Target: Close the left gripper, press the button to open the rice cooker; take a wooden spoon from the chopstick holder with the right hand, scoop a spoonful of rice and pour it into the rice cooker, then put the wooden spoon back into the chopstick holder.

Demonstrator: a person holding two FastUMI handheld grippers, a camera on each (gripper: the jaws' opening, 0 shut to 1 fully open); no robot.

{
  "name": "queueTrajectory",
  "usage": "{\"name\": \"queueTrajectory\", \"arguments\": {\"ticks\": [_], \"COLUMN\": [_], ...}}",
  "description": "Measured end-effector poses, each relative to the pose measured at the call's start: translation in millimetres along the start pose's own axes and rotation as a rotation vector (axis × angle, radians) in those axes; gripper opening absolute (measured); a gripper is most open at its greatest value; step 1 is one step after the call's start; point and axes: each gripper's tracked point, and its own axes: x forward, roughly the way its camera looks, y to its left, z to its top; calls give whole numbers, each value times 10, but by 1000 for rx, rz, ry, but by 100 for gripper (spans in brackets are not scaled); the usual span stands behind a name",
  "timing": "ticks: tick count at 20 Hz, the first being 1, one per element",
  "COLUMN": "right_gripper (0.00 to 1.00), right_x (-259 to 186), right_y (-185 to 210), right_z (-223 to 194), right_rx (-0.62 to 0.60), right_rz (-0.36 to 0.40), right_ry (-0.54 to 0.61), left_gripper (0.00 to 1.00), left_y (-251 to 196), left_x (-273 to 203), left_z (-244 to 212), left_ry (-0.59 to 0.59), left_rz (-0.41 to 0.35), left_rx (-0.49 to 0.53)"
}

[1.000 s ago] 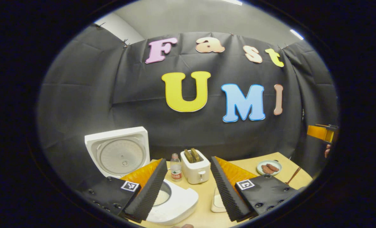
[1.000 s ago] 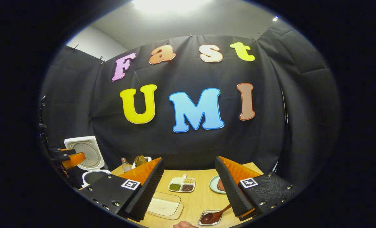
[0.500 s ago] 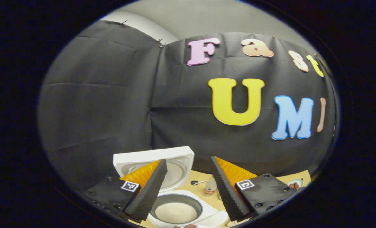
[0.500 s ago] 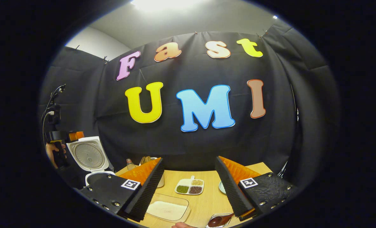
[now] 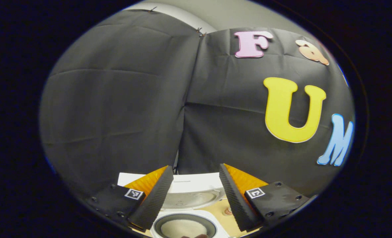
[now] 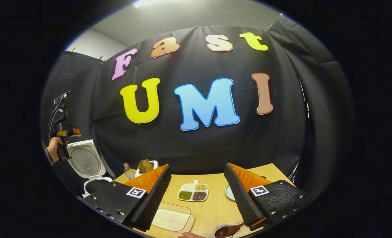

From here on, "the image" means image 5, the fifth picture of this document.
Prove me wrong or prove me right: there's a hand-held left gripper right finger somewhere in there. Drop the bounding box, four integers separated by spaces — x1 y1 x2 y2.
219 163 310 232

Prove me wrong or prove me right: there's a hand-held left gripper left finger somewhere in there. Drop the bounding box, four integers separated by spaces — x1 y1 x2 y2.
85 165 174 232

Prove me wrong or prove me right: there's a white rice cooker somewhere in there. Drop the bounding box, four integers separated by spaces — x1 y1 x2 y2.
117 172 230 238

